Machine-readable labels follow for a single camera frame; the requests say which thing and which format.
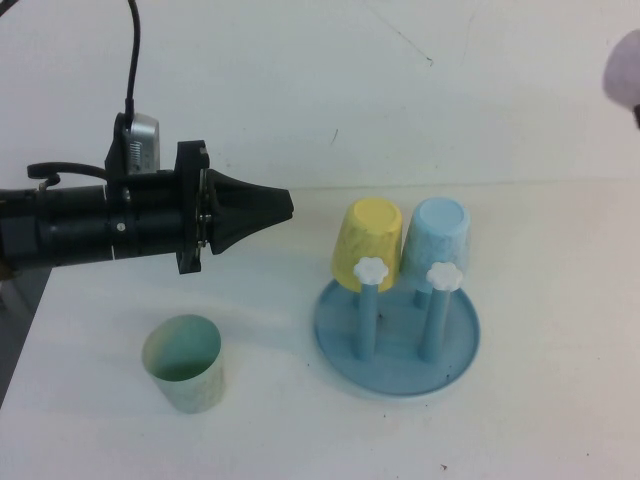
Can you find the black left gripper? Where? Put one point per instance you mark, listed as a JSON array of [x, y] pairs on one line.
[[150, 225]]

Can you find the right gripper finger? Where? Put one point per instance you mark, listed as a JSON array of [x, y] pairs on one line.
[[636, 117]]

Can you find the pink plastic cup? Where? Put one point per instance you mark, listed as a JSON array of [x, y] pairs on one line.
[[625, 65]]

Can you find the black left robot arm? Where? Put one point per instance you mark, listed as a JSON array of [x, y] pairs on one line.
[[55, 225]]

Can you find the yellow plastic cup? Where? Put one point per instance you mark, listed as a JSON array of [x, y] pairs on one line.
[[370, 230]]

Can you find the green plastic cup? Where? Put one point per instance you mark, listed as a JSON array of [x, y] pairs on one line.
[[192, 390]]

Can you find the blue plastic cup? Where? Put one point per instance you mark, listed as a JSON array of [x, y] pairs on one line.
[[442, 230]]

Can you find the blue cup stand with pegs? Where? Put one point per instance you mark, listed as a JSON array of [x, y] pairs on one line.
[[400, 372]]

